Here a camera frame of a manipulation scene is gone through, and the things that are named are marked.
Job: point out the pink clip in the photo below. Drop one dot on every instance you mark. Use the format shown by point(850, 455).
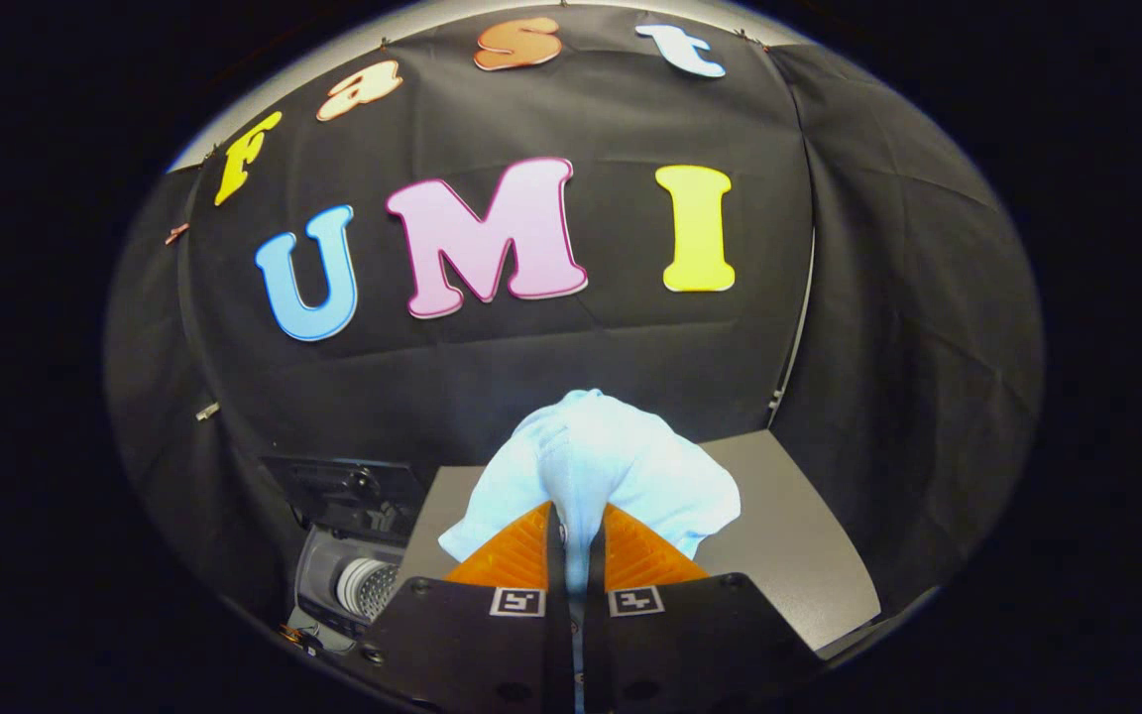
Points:
point(176, 234)

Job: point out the dark grey washing machine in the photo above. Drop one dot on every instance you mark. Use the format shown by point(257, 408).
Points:
point(325, 587)

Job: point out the black backdrop cloth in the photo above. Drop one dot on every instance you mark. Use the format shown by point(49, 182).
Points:
point(551, 347)

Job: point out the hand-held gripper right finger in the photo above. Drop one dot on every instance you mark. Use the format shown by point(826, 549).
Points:
point(670, 645)

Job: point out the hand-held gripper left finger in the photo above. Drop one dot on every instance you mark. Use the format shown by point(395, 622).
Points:
point(492, 645)

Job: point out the silver clip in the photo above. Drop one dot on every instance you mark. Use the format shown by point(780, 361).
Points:
point(206, 410)

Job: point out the light blue shirt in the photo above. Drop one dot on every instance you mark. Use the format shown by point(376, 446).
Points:
point(611, 446)

